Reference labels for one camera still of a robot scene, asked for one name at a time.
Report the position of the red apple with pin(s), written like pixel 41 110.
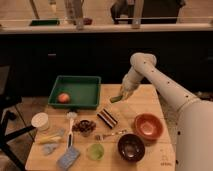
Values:
pixel 63 98

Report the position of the yellow banana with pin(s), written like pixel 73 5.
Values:
pixel 49 139

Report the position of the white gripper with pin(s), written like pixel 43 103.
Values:
pixel 130 82

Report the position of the green object on shelf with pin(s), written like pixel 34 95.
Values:
pixel 44 23

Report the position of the white paper cup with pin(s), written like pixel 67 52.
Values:
pixel 40 121

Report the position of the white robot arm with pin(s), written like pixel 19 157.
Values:
pixel 194 145

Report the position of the white dish brush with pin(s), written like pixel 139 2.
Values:
pixel 71 116

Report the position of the green small cup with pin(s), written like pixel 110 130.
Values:
pixel 95 151

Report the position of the orange bowl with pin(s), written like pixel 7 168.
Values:
pixel 148 126

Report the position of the bunch of dark grapes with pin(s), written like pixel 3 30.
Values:
pixel 84 127

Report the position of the striped black white block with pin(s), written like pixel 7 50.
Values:
pixel 107 118

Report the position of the dark brown bowl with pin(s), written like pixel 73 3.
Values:
pixel 131 148

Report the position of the black chair frame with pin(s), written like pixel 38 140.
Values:
pixel 9 99

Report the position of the dark red object on shelf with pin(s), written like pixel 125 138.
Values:
pixel 87 21

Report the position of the green plastic tray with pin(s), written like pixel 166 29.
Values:
pixel 84 92

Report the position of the metal fork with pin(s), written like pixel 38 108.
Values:
pixel 101 137

